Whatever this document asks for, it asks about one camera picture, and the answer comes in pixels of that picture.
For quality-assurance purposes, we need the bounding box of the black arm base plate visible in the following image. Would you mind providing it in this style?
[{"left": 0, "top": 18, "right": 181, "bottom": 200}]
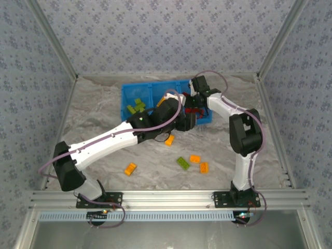
[
  {"left": 75, "top": 191, "right": 123, "bottom": 209},
  {"left": 213, "top": 191, "right": 261, "bottom": 209}
]

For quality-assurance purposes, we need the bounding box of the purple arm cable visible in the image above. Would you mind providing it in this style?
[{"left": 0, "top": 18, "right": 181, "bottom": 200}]
[
  {"left": 193, "top": 70, "right": 268, "bottom": 227},
  {"left": 38, "top": 89, "right": 183, "bottom": 229}
]

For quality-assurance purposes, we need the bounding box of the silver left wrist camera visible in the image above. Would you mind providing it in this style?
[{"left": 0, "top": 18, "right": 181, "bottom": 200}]
[{"left": 170, "top": 93, "right": 188, "bottom": 105}]

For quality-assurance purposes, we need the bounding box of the light blue slotted cable duct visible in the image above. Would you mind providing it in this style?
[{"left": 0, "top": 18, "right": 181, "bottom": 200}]
[{"left": 38, "top": 210, "right": 234, "bottom": 222}]

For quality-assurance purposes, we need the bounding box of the small circuit board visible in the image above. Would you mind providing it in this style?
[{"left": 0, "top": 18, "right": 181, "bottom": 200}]
[
  {"left": 86, "top": 210, "right": 110, "bottom": 226},
  {"left": 232, "top": 210, "right": 255, "bottom": 226}
]

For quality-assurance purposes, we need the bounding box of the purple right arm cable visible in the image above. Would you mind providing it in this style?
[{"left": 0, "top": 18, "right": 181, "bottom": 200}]
[{"left": 193, "top": 70, "right": 268, "bottom": 227}]

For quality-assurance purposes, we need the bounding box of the grey metal shelf panel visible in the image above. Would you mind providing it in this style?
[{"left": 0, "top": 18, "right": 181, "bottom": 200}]
[{"left": 28, "top": 220, "right": 310, "bottom": 249}]

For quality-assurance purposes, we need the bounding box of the wide aluminium frame beam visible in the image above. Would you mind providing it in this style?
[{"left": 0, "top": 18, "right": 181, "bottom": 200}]
[{"left": 29, "top": 189, "right": 311, "bottom": 211}]

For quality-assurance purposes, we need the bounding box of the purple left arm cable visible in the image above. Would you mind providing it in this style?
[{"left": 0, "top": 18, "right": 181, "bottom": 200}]
[{"left": 38, "top": 89, "right": 183, "bottom": 229}]

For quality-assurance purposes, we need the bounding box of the aluminium frame rail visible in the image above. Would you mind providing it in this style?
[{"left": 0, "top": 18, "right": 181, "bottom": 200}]
[
  {"left": 40, "top": 76, "right": 79, "bottom": 190},
  {"left": 255, "top": 74, "right": 297, "bottom": 189}
]

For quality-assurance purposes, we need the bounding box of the aluminium frame bar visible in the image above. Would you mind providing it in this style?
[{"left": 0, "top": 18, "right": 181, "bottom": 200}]
[
  {"left": 296, "top": 209, "right": 321, "bottom": 249},
  {"left": 12, "top": 209, "right": 40, "bottom": 249}
]

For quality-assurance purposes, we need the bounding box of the aluminium frame post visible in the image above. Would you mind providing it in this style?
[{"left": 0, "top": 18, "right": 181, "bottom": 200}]
[
  {"left": 25, "top": 0, "right": 79, "bottom": 80},
  {"left": 256, "top": 0, "right": 311, "bottom": 79}
]

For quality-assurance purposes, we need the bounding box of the red lego window frame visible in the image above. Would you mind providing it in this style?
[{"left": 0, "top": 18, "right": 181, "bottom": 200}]
[{"left": 184, "top": 106, "right": 206, "bottom": 121}]

